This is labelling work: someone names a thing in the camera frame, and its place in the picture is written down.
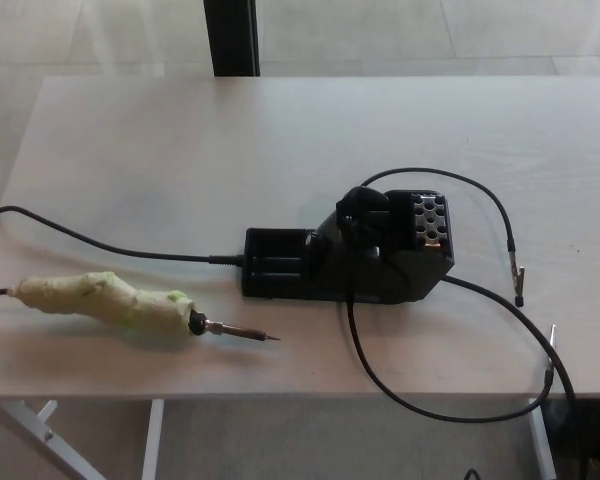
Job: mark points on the tape-wrapped soldering iron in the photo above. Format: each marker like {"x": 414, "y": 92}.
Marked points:
{"x": 105, "y": 305}

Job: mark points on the black soldering station base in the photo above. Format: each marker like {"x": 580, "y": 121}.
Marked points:
{"x": 330, "y": 272}

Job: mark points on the black pillar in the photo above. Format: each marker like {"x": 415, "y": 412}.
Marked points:
{"x": 232, "y": 35}

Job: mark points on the white table leg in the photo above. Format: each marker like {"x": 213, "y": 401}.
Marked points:
{"x": 153, "y": 440}
{"x": 541, "y": 440}

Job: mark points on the white diagonal table brace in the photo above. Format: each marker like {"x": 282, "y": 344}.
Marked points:
{"x": 30, "y": 425}

